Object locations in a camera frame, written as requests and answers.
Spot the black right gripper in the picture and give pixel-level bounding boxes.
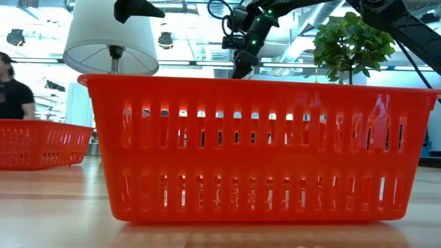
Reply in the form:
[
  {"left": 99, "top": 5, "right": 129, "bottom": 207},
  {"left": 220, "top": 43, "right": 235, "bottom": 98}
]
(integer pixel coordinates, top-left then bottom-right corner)
[{"left": 231, "top": 14, "right": 280, "bottom": 81}]

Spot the white lamp shade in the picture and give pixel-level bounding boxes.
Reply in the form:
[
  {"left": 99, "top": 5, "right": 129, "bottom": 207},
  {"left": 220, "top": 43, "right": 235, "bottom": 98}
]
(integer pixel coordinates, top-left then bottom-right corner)
[{"left": 62, "top": 0, "right": 161, "bottom": 76}]

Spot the black ceiling spotlight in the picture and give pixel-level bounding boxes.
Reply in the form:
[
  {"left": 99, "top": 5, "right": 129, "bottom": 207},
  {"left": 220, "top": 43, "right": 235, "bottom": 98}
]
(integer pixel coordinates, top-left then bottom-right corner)
[
  {"left": 6, "top": 28, "right": 25, "bottom": 48},
  {"left": 158, "top": 31, "right": 174, "bottom": 50}
]

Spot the red slotted plastic basket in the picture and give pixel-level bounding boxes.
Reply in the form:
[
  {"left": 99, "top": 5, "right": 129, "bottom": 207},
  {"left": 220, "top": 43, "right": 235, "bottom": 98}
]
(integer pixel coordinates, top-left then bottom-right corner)
[
  {"left": 0, "top": 118, "right": 95, "bottom": 172},
  {"left": 76, "top": 73, "right": 441, "bottom": 223}
]

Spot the green artificial plant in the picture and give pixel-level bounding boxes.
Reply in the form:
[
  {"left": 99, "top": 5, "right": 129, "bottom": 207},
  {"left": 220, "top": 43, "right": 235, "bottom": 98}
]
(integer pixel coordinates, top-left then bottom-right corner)
[{"left": 311, "top": 11, "right": 398, "bottom": 85}]

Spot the person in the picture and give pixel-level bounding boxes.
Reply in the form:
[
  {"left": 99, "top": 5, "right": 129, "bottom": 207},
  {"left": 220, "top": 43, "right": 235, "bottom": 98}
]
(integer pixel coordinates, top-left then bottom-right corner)
[{"left": 0, "top": 51, "right": 36, "bottom": 121}]

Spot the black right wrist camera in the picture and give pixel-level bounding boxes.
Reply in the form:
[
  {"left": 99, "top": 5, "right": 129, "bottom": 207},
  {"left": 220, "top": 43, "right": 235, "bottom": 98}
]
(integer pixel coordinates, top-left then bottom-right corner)
[{"left": 221, "top": 34, "right": 243, "bottom": 51}]

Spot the black looped gripper cable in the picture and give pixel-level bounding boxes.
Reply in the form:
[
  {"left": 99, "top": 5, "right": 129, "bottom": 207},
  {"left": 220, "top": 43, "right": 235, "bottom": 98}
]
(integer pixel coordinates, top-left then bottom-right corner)
[{"left": 206, "top": 0, "right": 236, "bottom": 21}]

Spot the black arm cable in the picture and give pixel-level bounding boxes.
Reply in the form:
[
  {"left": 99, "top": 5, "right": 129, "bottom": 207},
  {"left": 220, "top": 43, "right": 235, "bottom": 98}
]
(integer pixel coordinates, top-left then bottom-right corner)
[{"left": 395, "top": 40, "right": 435, "bottom": 91}]

